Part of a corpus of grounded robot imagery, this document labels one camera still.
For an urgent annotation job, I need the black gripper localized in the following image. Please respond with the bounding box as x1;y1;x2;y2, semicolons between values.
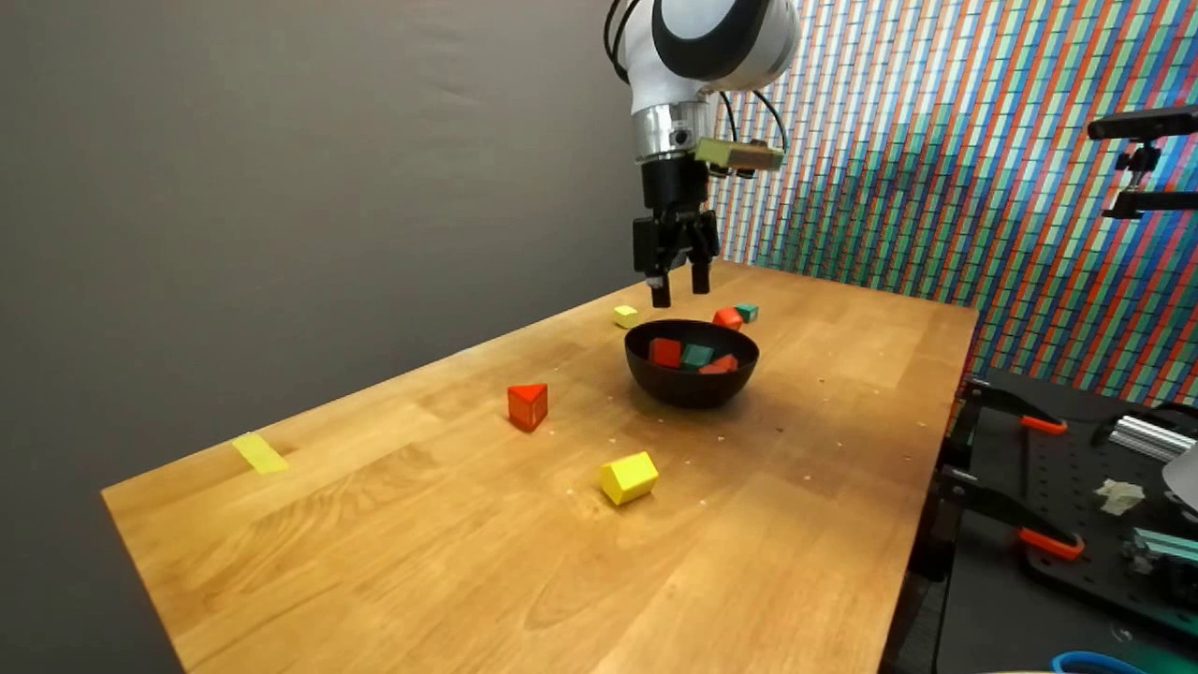
634;158;720;306

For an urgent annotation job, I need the red rounded block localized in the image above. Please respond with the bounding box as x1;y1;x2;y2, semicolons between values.
713;306;746;329

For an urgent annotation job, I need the small yellow block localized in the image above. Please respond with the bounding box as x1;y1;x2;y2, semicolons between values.
609;302;640;329

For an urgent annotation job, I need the teal block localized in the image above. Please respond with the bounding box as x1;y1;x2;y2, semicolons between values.
738;302;760;321
680;346;716;371

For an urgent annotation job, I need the red cube block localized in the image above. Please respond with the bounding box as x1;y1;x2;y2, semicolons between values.
649;337;680;371

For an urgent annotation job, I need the black bowl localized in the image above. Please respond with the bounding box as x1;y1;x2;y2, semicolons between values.
625;319;760;408

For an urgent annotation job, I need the red triangular block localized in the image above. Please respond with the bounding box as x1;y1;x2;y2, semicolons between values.
506;382;547;430

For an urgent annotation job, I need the large yellow block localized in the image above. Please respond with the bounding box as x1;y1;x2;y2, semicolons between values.
599;452;658;507

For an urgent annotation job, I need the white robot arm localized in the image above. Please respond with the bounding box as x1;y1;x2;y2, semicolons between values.
599;0;798;306

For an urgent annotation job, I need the black orange clamp far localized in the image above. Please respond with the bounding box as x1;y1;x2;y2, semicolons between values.
967;379;1070;440

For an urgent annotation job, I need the black orange clamp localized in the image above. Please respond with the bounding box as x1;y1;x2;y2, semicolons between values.
967;379;1070;440
939;468;1087;562

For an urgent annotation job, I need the black orange clamp near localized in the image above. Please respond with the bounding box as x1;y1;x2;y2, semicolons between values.
939;468;1087;562

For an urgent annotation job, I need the black perforated board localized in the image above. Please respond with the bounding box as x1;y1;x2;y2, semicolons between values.
951;379;1198;649

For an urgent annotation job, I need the yellow tape strip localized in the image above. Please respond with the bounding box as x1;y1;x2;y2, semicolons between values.
232;436;288;476

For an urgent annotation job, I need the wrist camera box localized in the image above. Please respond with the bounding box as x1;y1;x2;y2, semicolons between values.
698;138;781;173

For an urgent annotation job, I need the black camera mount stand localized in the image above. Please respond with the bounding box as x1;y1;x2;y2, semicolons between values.
1087;104;1198;222

